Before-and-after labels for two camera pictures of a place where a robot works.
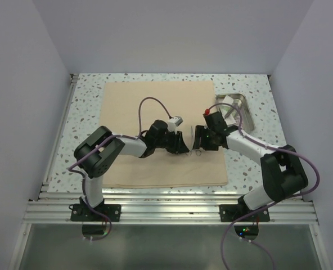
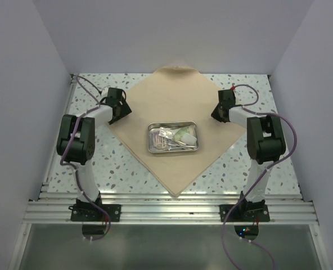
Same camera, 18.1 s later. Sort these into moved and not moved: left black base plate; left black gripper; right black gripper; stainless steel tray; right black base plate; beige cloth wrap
Moved: stainless steel tray; beige cloth wrap; left black gripper; right black gripper
Not moved: left black base plate; right black base plate
